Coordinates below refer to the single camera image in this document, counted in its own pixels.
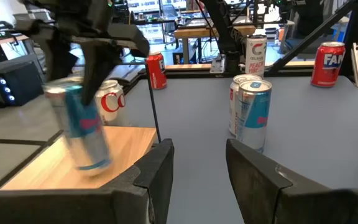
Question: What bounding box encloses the white Celsius energy drink can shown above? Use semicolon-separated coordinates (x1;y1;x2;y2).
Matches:
244;34;269;78

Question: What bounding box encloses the wooden tray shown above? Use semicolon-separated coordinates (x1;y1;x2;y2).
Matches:
0;62;163;192

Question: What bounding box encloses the silver Diet Coke can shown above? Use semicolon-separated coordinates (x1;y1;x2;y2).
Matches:
228;73;262;137
94;79;127;125

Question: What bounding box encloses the black aluminium rig frame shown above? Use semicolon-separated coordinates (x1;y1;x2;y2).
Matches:
137;0;358;100

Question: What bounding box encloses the red Fanta soda can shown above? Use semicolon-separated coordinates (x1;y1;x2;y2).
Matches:
310;41;346;88
145;51;168;90

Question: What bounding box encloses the silver metal plate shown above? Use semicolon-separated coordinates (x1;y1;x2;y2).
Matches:
209;54;226;75

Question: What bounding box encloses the office chair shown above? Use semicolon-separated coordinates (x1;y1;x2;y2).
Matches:
162;3;181;49

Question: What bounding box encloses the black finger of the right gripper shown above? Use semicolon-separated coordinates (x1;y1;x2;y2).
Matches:
42;39;79;82
81;43;119;106

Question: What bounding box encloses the blue silver Red Bull can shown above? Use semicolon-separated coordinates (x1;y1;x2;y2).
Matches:
236;79;273;154
43;77;114;177

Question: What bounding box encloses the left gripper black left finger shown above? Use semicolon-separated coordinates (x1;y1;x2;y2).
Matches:
104;138;175;224

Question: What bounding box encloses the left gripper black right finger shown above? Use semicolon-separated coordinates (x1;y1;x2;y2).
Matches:
226;139;332;224

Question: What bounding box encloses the wooden work table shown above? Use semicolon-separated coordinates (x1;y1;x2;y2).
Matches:
174;24;257;65

